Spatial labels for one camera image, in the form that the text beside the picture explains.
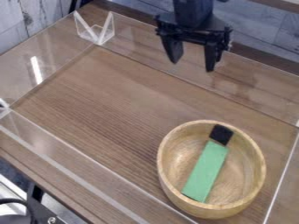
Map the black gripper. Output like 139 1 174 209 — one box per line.
154 0 233 72

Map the green foam stick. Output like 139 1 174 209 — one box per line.
182 141 229 203

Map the wooden bowl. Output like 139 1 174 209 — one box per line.
156 120 267 220

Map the small black square block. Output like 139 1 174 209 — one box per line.
210 124 234 145

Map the clear acrylic corner bracket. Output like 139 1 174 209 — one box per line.
74 11 115 46

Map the clear acrylic front wall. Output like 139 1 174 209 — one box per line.
0 108 198 224

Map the black table leg bracket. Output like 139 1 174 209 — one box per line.
27 183 67 224

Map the black cable lower left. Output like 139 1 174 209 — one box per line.
0 197 31 215

